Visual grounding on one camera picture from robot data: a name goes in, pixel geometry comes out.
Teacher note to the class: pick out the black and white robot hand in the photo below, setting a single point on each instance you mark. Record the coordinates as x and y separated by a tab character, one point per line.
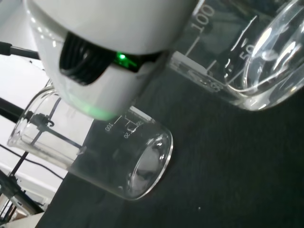
107	23

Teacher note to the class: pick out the black bench cloth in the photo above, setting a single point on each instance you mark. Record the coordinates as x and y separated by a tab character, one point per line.
213	166

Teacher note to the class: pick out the black rod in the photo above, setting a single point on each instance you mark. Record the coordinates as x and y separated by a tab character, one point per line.
21	51

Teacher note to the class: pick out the black tripod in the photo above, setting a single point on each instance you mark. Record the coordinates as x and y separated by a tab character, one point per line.
21	193

